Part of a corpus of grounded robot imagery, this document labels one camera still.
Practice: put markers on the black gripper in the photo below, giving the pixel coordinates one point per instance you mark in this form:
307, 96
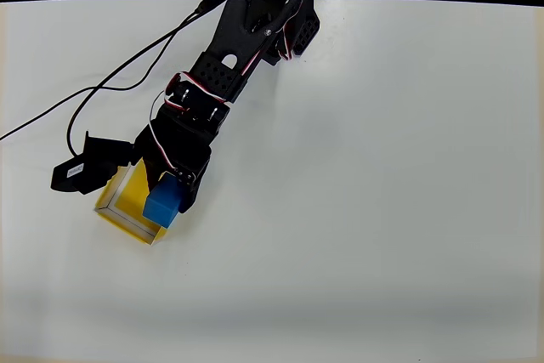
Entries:
184, 161

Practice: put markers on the blue cube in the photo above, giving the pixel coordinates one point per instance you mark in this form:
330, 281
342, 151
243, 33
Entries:
163, 205

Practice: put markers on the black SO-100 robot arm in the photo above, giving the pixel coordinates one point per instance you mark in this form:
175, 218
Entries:
238, 35

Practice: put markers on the yellow open box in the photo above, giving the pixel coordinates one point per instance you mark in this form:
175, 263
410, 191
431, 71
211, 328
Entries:
127, 205

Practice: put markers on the black camera with mount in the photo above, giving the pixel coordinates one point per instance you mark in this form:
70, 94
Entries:
95, 163

